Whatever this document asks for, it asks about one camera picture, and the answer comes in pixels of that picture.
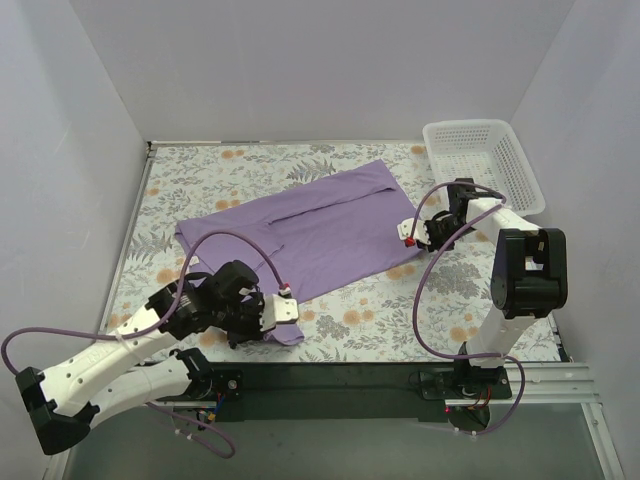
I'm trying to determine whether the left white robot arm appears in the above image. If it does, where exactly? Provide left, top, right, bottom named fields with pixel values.
left=15, top=260, right=276, bottom=455

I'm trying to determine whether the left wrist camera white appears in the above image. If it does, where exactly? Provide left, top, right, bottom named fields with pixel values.
left=260, top=284, right=299, bottom=332

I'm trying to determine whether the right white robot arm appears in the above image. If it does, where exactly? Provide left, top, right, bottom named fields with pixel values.
left=411, top=178, right=568, bottom=398

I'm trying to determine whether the aluminium frame rail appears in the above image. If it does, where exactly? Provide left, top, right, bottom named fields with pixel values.
left=74, top=362, right=601, bottom=406

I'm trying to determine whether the purple t shirt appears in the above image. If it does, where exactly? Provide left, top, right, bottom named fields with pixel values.
left=174, top=158, right=422, bottom=347

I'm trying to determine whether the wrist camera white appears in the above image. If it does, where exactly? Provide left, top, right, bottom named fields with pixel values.
left=397, top=218, right=429, bottom=249
left=260, top=284, right=299, bottom=332

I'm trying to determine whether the floral patterned table mat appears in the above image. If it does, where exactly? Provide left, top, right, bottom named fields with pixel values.
left=103, top=143, right=494, bottom=362

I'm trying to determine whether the white plastic basket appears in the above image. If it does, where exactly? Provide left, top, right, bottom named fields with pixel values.
left=422, top=119, right=546, bottom=216

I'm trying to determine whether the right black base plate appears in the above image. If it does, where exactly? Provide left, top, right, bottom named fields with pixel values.
left=408, top=366, right=512, bottom=400

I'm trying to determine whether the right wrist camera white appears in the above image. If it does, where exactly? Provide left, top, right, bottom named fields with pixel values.
left=397, top=218, right=429, bottom=249

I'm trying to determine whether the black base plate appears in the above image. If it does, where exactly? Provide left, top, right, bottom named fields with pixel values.
left=197, top=369, right=244, bottom=401
left=408, top=366, right=512, bottom=400

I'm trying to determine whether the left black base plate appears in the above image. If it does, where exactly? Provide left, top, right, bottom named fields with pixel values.
left=197, top=369, right=244, bottom=401

